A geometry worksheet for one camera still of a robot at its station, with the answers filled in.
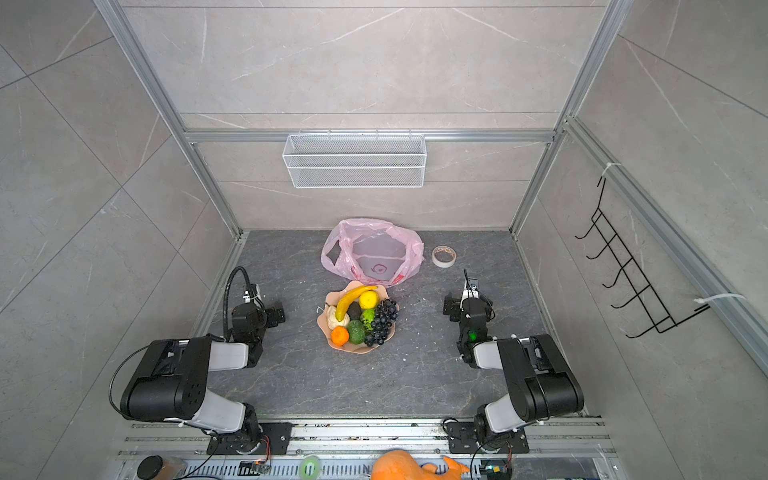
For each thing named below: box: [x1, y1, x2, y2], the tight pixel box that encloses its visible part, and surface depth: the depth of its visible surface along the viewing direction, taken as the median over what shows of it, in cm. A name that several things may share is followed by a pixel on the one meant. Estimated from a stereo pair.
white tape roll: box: [431, 245, 457, 268], surface depth 113 cm
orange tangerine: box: [330, 326, 349, 347], surface depth 85 cm
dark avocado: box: [346, 301, 363, 320], surface depth 93 cm
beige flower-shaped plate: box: [317, 280, 399, 354], surface depth 88 cm
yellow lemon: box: [359, 290, 379, 309], surface depth 94 cm
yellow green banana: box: [336, 285, 378, 322], surface depth 97 cm
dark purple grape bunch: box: [364, 299, 399, 347], surface depth 86 cm
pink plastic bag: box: [320, 219, 425, 287], surface depth 107 cm
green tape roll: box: [299, 455, 322, 480], surface depth 71 cm
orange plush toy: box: [371, 450, 470, 480], surface depth 66 cm
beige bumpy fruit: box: [326, 305, 350, 330], surface depth 90 cm
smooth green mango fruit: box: [348, 320, 365, 345], surface depth 87 cm
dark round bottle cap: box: [137, 455, 163, 480], surface depth 63 cm
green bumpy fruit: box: [360, 308, 376, 331], surface depth 89 cm
